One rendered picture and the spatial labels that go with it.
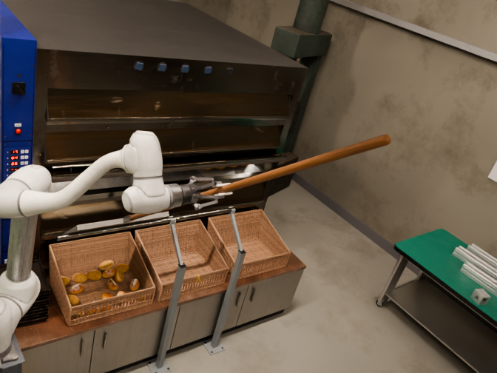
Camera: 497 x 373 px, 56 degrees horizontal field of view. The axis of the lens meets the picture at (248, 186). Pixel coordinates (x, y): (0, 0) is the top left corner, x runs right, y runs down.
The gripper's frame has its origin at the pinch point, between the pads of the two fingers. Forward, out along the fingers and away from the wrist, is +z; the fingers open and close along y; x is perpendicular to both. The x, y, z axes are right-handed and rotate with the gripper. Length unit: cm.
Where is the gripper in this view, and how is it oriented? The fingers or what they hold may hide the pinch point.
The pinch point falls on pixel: (222, 189)
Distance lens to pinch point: 187.5
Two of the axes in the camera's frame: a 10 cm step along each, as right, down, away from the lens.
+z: 7.8, -1.0, 6.2
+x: 6.0, -1.7, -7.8
